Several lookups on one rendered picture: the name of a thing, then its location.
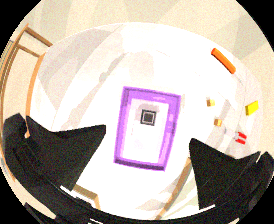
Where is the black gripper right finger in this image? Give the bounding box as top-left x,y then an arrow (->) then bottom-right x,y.
188,137 -> 261,210

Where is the yellow flat bar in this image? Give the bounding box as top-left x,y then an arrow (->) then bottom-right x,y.
245,101 -> 259,116

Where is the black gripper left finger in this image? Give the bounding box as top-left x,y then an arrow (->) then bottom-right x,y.
25,115 -> 106,192

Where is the purple rectangular tray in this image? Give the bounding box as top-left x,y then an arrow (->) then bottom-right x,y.
113,87 -> 181,172

